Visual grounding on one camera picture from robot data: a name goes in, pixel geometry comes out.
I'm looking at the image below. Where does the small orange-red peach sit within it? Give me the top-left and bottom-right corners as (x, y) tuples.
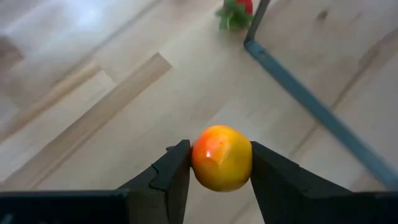
(190, 124), (253, 193)

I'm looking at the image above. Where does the red plastic strawberry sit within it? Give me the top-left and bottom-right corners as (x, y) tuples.
(215, 0), (255, 32)

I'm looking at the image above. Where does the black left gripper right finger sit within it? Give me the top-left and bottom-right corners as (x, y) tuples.
(250, 141), (398, 224)

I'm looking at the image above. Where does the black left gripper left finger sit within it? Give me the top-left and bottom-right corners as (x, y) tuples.
(0, 139), (192, 224)

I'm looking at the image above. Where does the grey perforated metal shelf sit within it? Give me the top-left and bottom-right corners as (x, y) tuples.
(243, 0), (398, 191)

